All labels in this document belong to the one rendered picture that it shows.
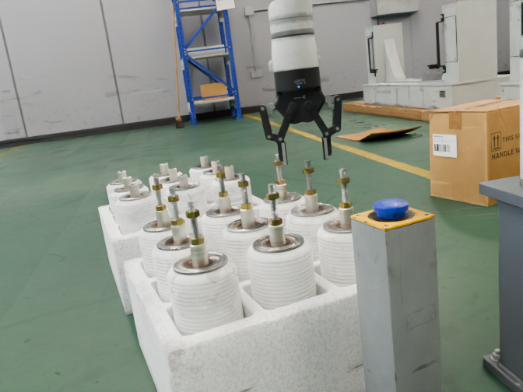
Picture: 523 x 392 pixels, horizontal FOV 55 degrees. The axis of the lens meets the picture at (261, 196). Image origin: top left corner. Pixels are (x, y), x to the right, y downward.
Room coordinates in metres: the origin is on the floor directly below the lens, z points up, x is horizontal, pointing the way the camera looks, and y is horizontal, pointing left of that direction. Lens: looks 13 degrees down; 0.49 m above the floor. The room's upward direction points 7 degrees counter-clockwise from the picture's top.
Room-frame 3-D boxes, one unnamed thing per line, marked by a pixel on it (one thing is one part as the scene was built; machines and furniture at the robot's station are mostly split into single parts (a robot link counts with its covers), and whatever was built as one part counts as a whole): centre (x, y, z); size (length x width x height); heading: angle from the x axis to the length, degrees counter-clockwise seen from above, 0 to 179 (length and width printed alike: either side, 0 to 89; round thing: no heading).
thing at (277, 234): (0.70, -0.02, 0.26); 0.02 x 0.02 x 0.03
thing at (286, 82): (0.85, -0.08, 0.45); 0.08 x 0.08 x 0.09
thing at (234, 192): (1.24, 0.07, 0.16); 0.10 x 0.10 x 0.18
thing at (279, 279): (0.70, -0.02, 0.16); 0.10 x 0.10 x 0.18
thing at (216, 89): (6.51, 0.43, 0.36); 0.31 x 0.25 x 0.20; 99
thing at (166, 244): (0.76, 0.14, 0.25); 0.08 x 0.08 x 0.01
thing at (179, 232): (0.76, 0.14, 0.26); 0.02 x 0.02 x 0.03
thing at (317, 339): (0.81, 0.03, 0.09); 0.39 x 0.39 x 0.18; 21
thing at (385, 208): (0.57, -0.15, 0.32); 0.04 x 0.04 x 0.02
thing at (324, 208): (0.85, -0.08, 0.25); 0.08 x 0.08 x 0.01
